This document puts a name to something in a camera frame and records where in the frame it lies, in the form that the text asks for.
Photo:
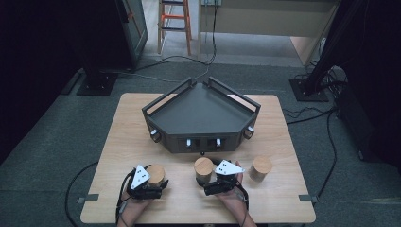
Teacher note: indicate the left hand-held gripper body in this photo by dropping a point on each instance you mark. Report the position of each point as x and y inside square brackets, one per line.
[140, 176]

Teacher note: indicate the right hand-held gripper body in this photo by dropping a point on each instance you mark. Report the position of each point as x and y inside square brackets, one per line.
[227, 168]

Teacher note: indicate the glass jar with wooden lid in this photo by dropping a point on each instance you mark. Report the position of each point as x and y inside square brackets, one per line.
[156, 173]
[261, 165]
[203, 166]

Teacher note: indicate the dark grey corner rack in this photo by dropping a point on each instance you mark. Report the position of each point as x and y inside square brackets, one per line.
[198, 110]

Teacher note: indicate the person's left hand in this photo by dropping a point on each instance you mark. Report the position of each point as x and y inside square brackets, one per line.
[135, 203]

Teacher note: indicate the person's right hand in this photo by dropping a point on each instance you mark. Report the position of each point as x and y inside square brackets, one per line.
[231, 198]

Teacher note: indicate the grey tape strip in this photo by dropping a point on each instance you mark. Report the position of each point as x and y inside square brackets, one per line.
[307, 198]
[89, 198]

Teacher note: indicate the black square stand base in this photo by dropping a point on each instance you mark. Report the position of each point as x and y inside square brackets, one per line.
[307, 91]
[97, 83]

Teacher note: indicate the wooden step ladder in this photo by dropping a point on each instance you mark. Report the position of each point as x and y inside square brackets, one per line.
[175, 19]

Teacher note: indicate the light wooden desk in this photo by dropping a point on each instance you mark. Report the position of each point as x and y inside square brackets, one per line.
[268, 19]

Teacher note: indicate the black metal stand post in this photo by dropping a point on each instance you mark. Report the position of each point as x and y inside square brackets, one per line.
[334, 38]

